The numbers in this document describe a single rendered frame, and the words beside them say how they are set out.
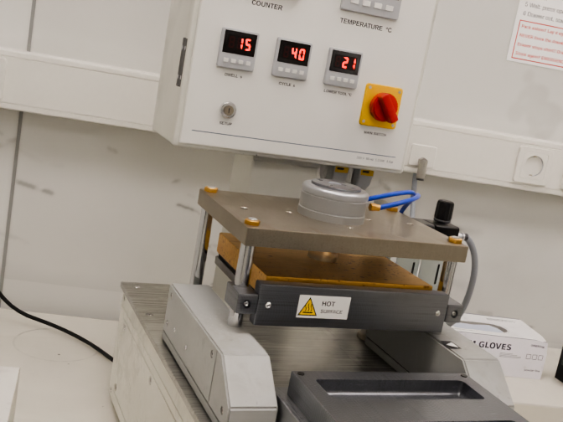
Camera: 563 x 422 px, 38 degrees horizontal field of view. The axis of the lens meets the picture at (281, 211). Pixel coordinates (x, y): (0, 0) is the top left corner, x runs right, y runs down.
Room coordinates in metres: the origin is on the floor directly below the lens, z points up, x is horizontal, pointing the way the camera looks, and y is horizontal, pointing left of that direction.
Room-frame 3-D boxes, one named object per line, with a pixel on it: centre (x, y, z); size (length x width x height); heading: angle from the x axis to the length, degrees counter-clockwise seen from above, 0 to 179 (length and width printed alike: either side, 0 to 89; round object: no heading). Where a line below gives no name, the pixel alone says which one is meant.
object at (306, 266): (0.93, -0.07, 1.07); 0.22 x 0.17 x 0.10; 113
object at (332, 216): (0.97, -0.06, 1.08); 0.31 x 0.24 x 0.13; 113
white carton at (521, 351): (1.43, -0.39, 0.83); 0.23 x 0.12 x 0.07; 103
